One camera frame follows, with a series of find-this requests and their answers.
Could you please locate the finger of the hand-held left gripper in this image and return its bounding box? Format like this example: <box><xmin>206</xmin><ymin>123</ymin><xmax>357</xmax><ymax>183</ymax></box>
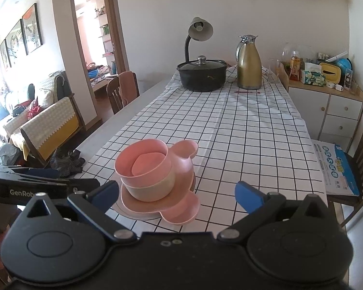
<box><xmin>0</xmin><ymin>165</ymin><xmax>101</xmax><ymax>193</ymax></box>

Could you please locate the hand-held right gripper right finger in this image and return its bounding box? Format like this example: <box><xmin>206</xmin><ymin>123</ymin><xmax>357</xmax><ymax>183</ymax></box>
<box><xmin>217</xmin><ymin>181</ymin><xmax>341</xmax><ymax>243</ymax></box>

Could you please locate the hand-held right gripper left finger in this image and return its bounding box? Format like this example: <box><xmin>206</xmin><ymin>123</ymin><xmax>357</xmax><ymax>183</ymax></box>
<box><xmin>16</xmin><ymin>181</ymin><xmax>137</xmax><ymax>243</ymax></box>

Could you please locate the beige bowl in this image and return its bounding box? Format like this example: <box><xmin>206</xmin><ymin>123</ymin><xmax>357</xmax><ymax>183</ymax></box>
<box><xmin>121</xmin><ymin>174</ymin><xmax>175</xmax><ymax>202</ymax></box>

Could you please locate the pink bowl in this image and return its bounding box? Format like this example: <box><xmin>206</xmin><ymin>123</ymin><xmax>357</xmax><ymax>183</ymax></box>
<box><xmin>114</xmin><ymin>139</ymin><xmax>173</xmax><ymax>178</ymax></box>

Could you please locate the pink mouse-shaped plate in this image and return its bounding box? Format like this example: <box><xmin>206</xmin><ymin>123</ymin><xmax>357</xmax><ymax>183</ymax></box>
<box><xmin>120</xmin><ymin>140</ymin><xmax>201</xmax><ymax>225</ymax></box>

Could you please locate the dark cloth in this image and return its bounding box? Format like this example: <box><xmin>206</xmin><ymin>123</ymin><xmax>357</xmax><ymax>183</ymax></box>
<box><xmin>50</xmin><ymin>148</ymin><xmax>86</xmax><ymax>179</ymax></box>

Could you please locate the grey bag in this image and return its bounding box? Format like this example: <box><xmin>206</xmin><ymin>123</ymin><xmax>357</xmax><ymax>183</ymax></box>
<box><xmin>0</xmin><ymin>143</ymin><xmax>23</xmax><ymax>167</ymax></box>

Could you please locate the black checked white tablecloth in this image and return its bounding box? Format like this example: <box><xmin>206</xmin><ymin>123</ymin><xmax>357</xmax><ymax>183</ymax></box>
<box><xmin>74</xmin><ymin>63</ymin><xmax>329</xmax><ymax>234</ymax></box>

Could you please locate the white blue flat box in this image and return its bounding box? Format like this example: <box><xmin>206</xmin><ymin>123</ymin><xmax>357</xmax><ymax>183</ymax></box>
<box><xmin>312</xmin><ymin>140</ymin><xmax>360</xmax><ymax>197</ymax></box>

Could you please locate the brown cloth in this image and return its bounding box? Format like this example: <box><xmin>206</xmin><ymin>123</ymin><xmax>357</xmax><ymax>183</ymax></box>
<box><xmin>118</xmin><ymin>71</ymin><xmax>140</xmax><ymax>103</ymax></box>

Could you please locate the white wooden cabinet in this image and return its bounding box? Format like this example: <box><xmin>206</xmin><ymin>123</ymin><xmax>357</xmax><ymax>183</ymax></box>
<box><xmin>287</xmin><ymin>83</ymin><xmax>363</xmax><ymax>153</ymax></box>

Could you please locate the light wooden chair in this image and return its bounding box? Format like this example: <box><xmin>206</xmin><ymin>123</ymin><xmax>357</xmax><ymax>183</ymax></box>
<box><xmin>278</xmin><ymin>62</ymin><xmax>290</xmax><ymax>92</ymax></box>

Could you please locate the black cooking pot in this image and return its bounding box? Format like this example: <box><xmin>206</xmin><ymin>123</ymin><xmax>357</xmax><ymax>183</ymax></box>
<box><xmin>177</xmin><ymin>60</ymin><xmax>228</xmax><ymax>92</ymax></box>

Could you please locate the gold thermos jug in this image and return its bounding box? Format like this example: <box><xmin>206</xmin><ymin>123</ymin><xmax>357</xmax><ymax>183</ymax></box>
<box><xmin>236</xmin><ymin>35</ymin><xmax>263</xmax><ymax>90</ymax></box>

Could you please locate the clear glass cup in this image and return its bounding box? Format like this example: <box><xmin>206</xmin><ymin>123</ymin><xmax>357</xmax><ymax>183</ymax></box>
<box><xmin>269</xmin><ymin>58</ymin><xmax>282</xmax><ymax>76</ymax></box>

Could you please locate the orange bottle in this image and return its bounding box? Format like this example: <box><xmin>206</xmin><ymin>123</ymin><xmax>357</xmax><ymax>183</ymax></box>
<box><xmin>289</xmin><ymin>51</ymin><xmax>301</xmax><ymax>81</ymax></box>

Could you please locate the green white tissue pack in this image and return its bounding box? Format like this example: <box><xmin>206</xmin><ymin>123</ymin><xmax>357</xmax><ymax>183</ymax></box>
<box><xmin>300</xmin><ymin>63</ymin><xmax>326</xmax><ymax>86</ymax></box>

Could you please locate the yellow tissue box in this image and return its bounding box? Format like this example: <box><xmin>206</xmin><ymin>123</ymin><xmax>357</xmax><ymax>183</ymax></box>
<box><xmin>318</xmin><ymin>62</ymin><xmax>342</xmax><ymax>83</ymax></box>

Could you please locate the glass fishbowl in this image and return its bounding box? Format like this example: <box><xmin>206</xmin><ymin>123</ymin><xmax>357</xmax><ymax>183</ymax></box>
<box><xmin>281</xmin><ymin>42</ymin><xmax>317</xmax><ymax>70</ymax></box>

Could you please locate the blue globe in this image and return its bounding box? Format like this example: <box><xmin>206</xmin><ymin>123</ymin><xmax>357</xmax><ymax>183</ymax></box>
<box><xmin>336</xmin><ymin>57</ymin><xmax>353</xmax><ymax>79</ymax></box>

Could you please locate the white paper roll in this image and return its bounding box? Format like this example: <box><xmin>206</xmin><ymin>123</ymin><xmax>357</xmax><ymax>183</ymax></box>
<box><xmin>328</xmin><ymin>51</ymin><xmax>348</xmax><ymax>62</ymax></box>

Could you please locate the grey desk lamp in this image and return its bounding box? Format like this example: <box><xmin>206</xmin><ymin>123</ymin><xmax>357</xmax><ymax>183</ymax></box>
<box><xmin>185</xmin><ymin>17</ymin><xmax>214</xmax><ymax>64</ymax></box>

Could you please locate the wooden frame sofa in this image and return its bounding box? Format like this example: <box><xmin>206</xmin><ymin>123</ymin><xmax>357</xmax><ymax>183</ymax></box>
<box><xmin>3</xmin><ymin>72</ymin><xmax>87</xmax><ymax>165</ymax></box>

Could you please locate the wooden door frame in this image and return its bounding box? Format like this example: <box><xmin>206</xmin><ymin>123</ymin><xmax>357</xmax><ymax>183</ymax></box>
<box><xmin>69</xmin><ymin>0</ymin><xmax>129</xmax><ymax>118</ymax></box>

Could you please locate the black framed wall picture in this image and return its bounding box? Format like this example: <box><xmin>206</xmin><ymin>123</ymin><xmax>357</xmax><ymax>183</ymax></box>
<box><xmin>0</xmin><ymin>39</ymin><xmax>12</xmax><ymax>68</ymax></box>
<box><xmin>5</xmin><ymin>20</ymin><xmax>28</xmax><ymax>67</ymax></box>
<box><xmin>21</xmin><ymin>4</ymin><xmax>43</xmax><ymax>55</ymax></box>

